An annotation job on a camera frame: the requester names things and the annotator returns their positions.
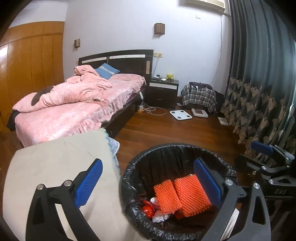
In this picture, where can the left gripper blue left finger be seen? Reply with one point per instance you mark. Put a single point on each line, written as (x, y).
(43, 222)

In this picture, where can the small orange foam net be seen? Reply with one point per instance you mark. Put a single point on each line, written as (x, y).
(167, 197)

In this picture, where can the black garment on bed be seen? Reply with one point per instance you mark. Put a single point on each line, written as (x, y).
(11, 121)

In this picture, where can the large orange foam net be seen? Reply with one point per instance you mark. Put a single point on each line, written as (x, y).
(191, 195)

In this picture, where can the black white nightstand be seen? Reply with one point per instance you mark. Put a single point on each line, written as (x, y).
(162, 93)

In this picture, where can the white tissue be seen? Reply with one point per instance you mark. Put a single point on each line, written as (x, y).
(158, 216)

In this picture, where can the red plastic bag ball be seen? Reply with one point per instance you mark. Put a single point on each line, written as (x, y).
(148, 209)

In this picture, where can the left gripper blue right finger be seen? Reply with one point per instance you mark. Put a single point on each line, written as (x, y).
(253, 220)

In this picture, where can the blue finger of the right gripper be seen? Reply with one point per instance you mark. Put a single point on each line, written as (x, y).
(262, 148)
(249, 167)

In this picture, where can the wooden wardrobe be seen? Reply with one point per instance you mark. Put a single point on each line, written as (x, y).
(31, 59)

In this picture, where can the pink duvet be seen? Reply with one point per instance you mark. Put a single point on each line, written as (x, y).
(86, 85)

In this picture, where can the beige table cloth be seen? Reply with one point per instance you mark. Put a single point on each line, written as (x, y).
(51, 163)

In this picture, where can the white bathroom scale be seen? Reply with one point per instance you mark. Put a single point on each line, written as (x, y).
(180, 115)

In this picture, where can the blue pillow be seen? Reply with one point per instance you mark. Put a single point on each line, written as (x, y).
(106, 71)

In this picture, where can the dark patterned curtain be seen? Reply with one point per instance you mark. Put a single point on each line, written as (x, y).
(260, 94)

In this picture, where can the black lined trash bin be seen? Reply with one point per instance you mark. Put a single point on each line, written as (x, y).
(154, 166)

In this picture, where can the left wall lamp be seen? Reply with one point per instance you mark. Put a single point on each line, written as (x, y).
(77, 43)

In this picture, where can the black headboard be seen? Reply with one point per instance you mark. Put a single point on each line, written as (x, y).
(127, 61)

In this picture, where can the air conditioner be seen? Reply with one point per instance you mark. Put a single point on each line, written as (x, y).
(211, 4)

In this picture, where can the red cloth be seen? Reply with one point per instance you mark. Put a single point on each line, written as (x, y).
(179, 215)

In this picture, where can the wall socket plate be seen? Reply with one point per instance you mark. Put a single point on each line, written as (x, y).
(158, 55)

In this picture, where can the yellow plush toy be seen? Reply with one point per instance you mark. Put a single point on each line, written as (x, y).
(170, 77)

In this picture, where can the bed with pink sheet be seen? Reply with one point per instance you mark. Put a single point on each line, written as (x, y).
(120, 103)

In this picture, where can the plaid cloth covered chair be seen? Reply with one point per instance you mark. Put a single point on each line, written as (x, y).
(200, 94)

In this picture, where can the wall lamp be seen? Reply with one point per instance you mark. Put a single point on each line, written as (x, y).
(159, 29)
(77, 43)

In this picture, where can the right wall lamp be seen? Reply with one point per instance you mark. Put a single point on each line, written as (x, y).
(159, 29)

